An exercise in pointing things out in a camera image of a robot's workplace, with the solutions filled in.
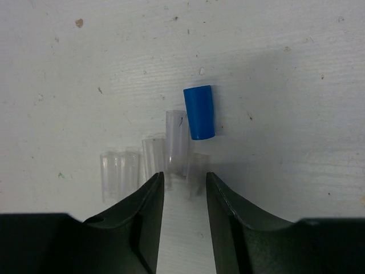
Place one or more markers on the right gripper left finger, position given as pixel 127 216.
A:
pixel 122 239

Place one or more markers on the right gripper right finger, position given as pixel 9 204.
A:
pixel 248 239

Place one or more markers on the clear pen cap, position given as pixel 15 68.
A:
pixel 109 175
pixel 128 171
pixel 176 145
pixel 196 174
pixel 153 156

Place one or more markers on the blue pen cap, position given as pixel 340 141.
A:
pixel 200 112

